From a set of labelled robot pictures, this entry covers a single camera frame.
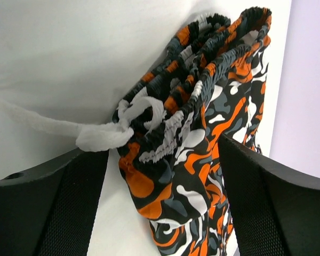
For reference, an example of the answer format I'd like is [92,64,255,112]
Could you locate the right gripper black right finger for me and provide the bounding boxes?
[218,134,320,255]

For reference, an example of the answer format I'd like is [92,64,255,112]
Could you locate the black orange camouflage shorts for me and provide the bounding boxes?
[0,7,273,256]

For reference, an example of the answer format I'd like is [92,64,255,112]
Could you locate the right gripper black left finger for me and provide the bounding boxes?
[0,149,109,255]

